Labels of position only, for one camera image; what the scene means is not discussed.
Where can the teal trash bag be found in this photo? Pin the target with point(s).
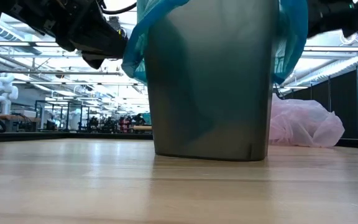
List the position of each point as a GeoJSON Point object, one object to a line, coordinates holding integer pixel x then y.
{"type": "Point", "coordinates": [291, 40]}

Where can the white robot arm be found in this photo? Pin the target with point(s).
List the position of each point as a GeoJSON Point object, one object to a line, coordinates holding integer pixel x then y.
{"type": "Point", "coordinates": [6, 91]}

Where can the long ceiling light strip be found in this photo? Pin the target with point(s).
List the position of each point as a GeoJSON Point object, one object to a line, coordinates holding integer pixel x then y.
{"type": "Point", "coordinates": [11, 43]}

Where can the black room divider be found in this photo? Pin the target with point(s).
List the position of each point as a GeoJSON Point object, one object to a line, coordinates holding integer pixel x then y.
{"type": "Point", "coordinates": [337, 105]}

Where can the wooden background table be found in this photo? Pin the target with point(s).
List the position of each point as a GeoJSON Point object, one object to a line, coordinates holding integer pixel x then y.
{"type": "Point", "coordinates": [141, 127]}

